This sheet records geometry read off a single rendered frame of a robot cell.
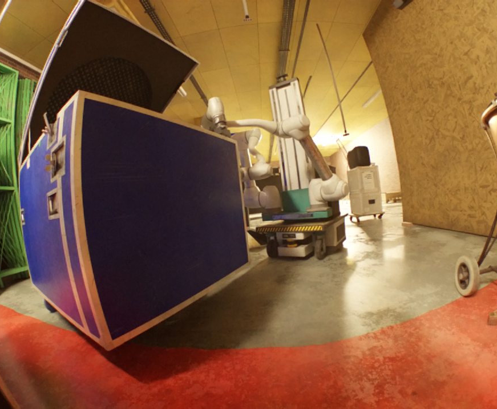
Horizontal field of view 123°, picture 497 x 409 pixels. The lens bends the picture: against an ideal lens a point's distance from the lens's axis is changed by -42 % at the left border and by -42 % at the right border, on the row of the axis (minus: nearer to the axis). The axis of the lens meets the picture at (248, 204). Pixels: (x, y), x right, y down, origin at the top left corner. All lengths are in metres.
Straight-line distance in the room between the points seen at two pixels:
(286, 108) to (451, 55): 1.93
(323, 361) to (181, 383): 0.48
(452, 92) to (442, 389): 2.54
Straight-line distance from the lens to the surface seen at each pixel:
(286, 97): 2.51
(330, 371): 0.82
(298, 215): 2.04
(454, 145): 2.78
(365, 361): 0.86
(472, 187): 2.64
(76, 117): 0.76
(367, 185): 4.11
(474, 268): 1.23
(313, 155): 1.75
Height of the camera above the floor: 0.56
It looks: 1 degrees down
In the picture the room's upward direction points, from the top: 6 degrees counter-clockwise
